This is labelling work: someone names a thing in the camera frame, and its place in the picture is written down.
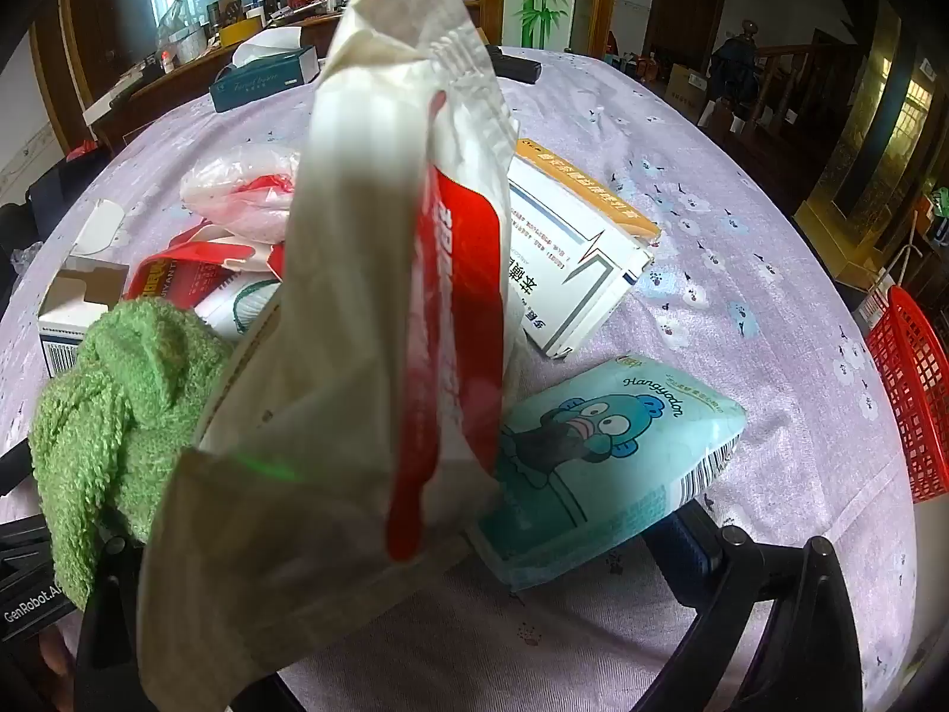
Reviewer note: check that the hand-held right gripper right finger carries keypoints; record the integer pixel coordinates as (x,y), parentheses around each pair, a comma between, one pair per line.
(693,541)

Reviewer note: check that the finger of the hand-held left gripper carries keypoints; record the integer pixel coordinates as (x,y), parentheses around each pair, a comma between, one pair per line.
(15,471)

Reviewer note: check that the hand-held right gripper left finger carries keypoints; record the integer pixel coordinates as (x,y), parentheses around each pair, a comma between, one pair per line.
(104,630)

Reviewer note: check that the green towel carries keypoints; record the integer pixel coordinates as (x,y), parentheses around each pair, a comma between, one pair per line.
(111,400)

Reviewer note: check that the teal cartoon tissue pack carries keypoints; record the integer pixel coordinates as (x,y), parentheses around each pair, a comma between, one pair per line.
(593,460)

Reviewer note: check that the red toothpaste box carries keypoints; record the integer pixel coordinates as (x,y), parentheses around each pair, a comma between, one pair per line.
(170,282)

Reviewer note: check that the red plastic basket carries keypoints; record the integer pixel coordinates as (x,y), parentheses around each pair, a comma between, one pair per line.
(912,386)

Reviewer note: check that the white medicine box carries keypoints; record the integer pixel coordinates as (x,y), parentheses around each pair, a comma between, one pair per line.
(571,267)

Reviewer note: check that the lilac red plastic wrapper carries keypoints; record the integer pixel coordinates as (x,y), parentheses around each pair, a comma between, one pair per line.
(222,170)

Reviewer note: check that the orange carton box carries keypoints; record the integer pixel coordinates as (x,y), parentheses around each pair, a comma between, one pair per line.
(574,179)

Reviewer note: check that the white and red plastic bag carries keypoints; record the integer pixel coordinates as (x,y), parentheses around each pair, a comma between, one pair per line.
(356,237)

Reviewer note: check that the person's left hand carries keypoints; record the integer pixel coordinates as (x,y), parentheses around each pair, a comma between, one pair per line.
(55,656)

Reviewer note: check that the small white open box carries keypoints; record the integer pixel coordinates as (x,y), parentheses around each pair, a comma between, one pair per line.
(74,297)

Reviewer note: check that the clear crumpled plastic bag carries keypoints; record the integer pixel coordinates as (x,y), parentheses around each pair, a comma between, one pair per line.
(26,256)

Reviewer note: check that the black chair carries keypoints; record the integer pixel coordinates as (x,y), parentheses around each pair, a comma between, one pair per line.
(37,222)

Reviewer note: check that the purple floral tablecloth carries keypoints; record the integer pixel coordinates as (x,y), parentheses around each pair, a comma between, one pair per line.
(741,200)

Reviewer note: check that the green white shopping bag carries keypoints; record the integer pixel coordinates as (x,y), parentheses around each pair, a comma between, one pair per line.
(940,215)

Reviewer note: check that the wooden glass partition cabinet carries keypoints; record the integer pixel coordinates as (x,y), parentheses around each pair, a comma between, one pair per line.
(170,81)

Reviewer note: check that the golden pillar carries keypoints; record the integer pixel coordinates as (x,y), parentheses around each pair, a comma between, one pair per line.
(867,126)

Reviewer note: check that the wooden staircase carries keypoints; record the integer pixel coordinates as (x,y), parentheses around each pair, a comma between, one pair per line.
(808,104)

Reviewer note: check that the cardboard box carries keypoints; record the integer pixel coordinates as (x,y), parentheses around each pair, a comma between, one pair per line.
(686,85)

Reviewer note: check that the green tissue box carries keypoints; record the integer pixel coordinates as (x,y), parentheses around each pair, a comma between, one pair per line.
(267,78)

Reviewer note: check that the dark hanging jacket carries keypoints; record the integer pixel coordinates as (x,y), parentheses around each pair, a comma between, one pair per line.
(734,63)

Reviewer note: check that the translucent plastic bag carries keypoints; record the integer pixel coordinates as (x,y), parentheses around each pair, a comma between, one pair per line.
(178,18)

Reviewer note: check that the yellow box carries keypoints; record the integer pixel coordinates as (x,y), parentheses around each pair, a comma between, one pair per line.
(237,32)

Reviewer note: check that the black flat object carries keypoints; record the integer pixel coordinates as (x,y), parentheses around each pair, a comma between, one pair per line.
(519,67)

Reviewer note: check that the dark wooden door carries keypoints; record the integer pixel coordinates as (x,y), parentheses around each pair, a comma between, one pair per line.
(686,0)

